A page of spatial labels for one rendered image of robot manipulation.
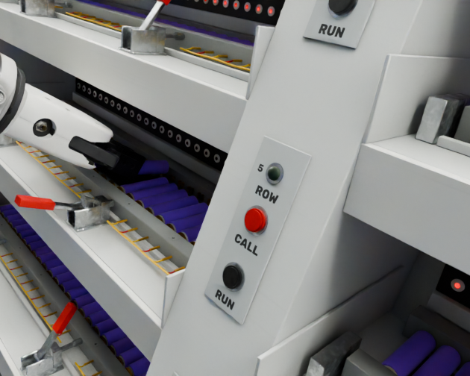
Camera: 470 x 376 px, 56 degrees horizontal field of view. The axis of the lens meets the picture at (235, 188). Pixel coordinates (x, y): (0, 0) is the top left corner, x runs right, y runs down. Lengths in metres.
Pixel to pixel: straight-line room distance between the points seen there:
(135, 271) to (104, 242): 0.06
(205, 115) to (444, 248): 0.20
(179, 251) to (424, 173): 0.25
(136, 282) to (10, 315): 0.29
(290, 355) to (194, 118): 0.19
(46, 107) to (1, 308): 0.33
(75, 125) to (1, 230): 0.39
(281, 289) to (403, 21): 0.17
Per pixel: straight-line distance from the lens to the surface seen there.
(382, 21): 0.28
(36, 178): 0.61
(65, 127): 0.46
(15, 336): 0.65
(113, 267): 0.43
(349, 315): 0.37
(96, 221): 0.50
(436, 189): 0.25
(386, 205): 0.26
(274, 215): 0.29
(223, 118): 0.34
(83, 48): 0.52
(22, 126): 0.45
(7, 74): 0.45
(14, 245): 0.77
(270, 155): 0.29
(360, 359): 0.35
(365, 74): 0.27
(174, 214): 0.49
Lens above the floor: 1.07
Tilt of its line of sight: 11 degrees down
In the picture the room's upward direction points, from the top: 21 degrees clockwise
